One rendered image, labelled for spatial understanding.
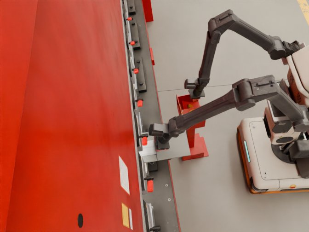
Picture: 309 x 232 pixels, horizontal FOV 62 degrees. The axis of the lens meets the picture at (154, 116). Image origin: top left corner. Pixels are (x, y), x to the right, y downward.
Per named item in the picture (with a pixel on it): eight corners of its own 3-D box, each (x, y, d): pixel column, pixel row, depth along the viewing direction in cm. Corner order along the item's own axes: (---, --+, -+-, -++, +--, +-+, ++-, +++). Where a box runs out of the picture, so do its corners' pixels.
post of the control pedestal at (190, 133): (194, 147, 233) (195, 119, 186) (187, 148, 234) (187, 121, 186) (192, 141, 236) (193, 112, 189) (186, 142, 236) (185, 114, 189)
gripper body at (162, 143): (157, 149, 132) (162, 143, 126) (154, 131, 137) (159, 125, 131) (168, 149, 134) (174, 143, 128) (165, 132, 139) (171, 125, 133)
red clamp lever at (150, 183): (153, 188, 101) (153, 174, 110) (143, 190, 101) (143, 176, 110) (154, 192, 101) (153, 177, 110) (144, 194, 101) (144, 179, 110)
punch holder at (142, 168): (148, 194, 114) (142, 185, 100) (129, 197, 114) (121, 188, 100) (144, 162, 121) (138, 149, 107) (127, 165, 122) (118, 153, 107)
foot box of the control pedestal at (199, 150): (208, 156, 240) (209, 151, 230) (182, 161, 241) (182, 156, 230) (203, 136, 250) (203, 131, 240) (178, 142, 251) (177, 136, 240)
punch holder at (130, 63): (135, 85, 143) (129, 66, 129) (120, 88, 144) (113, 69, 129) (133, 65, 151) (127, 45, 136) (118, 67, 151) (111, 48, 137)
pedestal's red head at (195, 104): (204, 126, 183) (206, 114, 167) (182, 130, 183) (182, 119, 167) (197, 103, 193) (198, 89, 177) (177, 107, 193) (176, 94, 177)
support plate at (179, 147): (190, 155, 139) (190, 154, 139) (143, 163, 140) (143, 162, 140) (184, 126, 148) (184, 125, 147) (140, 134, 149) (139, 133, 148)
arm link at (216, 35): (223, 32, 119) (219, 17, 125) (211, 33, 119) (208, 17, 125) (208, 87, 157) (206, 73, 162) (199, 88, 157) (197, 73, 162)
